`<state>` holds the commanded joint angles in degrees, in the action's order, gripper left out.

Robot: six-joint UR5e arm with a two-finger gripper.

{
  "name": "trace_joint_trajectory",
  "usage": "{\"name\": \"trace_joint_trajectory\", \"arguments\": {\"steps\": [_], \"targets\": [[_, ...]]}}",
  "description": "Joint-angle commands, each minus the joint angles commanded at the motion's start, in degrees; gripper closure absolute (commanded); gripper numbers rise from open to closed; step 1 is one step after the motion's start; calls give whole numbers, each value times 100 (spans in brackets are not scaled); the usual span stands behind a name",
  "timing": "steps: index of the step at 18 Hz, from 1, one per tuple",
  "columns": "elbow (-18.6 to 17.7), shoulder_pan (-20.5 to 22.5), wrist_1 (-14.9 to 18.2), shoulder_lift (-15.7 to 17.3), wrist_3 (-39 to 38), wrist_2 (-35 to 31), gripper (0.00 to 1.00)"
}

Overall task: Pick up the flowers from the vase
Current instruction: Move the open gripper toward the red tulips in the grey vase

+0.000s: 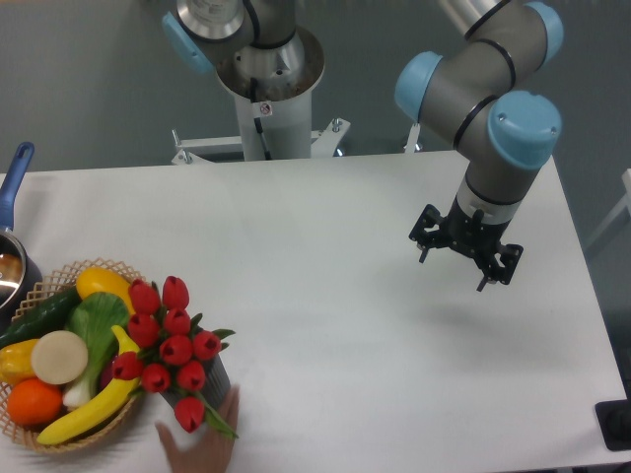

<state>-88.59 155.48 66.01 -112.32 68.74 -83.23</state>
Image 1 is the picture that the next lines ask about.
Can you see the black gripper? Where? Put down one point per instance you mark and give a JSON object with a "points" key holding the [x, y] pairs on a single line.
{"points": [[473, 227]]}

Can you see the dark grey ribbed vase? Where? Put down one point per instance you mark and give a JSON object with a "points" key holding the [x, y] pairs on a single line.
{"points": [[206, 380]]}

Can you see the red tulip bouquet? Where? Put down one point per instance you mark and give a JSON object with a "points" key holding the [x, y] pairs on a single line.
{"points": [[168, 337]]}

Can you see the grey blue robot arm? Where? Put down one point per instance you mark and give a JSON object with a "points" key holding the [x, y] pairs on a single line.
{"points": [[472, 100]]}

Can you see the bare human hand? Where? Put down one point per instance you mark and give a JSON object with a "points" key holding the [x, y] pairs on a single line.
{"points": [[213, 452]]}

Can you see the black device at edge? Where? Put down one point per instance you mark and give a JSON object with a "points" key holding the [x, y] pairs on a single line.
{"points": [[614, 422]]}

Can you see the yellow lemon squash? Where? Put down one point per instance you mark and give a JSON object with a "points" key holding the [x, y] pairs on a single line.
{"points": [[100, 280]]}

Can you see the yellow banana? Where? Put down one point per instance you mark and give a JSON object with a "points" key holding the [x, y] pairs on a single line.
{"points": [[92, 414]]}

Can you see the green bok choy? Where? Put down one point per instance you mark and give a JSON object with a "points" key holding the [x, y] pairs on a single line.
{"points": [[92, 321]]}

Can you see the woven wicker basket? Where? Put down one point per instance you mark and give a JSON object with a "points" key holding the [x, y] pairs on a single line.
{"points": [[58, 281]]}

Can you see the dark green cucumber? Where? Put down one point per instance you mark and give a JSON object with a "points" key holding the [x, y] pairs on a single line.
{"points": [[49, 315]]}

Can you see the beige round slice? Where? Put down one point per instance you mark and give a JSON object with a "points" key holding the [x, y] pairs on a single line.
{"points": [[59, 357]]}

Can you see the orange fruit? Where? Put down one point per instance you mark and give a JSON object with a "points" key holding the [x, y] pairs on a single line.
{"points": [[33, 402]]}

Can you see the yellow bell pepper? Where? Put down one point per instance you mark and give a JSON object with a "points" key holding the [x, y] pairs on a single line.
{"points": [[16, 363]]}

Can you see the white frame at right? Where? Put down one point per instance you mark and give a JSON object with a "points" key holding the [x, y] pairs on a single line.
{"points": [[613, 222]]}

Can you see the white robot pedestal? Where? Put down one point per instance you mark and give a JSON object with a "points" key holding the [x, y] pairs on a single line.
{"points": [[272, 92]]}

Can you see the blue handled saucepan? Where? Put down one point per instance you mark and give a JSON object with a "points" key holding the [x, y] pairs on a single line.
{"points": [[19, 273]]}

